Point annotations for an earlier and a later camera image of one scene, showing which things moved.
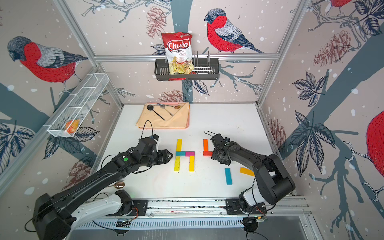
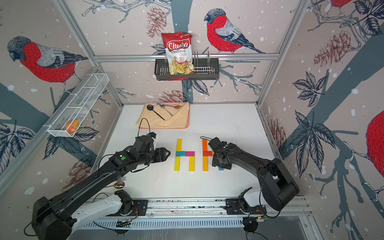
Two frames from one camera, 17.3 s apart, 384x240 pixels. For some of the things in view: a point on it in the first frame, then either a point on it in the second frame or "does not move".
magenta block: x=189 y=153 does not move
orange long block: x=205 y=145 does not move
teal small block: x=180 y=153 does not move
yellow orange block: x=247 y=171 -> x=205 y=164
